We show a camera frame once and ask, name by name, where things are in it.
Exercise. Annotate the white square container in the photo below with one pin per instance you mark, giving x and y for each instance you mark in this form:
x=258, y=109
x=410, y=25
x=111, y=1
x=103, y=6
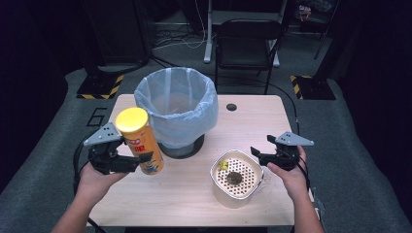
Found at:
x=233, y=199

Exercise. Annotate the dark cabinet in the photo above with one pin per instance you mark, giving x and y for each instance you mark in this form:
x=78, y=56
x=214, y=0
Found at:
x=123, y=29

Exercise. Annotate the yellow-lidded orange chip can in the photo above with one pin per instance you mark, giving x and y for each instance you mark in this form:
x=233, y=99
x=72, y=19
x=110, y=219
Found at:
x=142, y=142

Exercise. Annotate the white perforated strainer insert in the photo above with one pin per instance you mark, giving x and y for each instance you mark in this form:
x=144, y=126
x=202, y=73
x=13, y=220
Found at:
x=249, y=174

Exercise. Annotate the black folding chair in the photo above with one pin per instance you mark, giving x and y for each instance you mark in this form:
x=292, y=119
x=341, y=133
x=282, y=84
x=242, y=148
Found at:
x=247, y=48

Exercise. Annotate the yellow scrap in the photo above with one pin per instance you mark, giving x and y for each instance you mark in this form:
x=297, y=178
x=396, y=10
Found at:
x=223, y=164

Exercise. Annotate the white desk frame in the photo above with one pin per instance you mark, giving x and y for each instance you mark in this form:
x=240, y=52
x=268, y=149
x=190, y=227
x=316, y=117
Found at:
x=208, y=39

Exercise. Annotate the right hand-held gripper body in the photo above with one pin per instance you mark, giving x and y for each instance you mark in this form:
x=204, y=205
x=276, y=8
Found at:
x=286, y=152

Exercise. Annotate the person's right hand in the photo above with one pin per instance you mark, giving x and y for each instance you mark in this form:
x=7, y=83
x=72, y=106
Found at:
x=294, y=181

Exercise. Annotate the black trash bin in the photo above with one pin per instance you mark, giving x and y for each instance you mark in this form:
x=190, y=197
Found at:
x=184, y=150

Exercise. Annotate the brown round scrap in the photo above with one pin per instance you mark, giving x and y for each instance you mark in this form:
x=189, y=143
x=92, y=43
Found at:
x=234, y=178

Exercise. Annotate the dark curtain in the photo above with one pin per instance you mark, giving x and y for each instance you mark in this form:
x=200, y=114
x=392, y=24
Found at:
x=29, y=64
x=379, y=81

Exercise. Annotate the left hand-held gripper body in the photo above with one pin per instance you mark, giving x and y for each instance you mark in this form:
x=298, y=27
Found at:
x=107, y=155

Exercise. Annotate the hazard-striped black stand base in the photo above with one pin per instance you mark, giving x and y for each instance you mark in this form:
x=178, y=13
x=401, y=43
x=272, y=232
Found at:
x=97, y=87
x=315, y=89

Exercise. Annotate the trash bin with plastic bag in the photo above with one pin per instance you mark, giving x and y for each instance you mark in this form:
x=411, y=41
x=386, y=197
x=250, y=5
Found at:
x=181, y=126

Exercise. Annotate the black table grommet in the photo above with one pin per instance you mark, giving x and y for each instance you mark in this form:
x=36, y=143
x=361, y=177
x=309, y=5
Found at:
x=231, y=107

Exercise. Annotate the person's left hand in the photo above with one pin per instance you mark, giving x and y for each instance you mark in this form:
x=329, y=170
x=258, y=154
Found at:
x=97, y=183

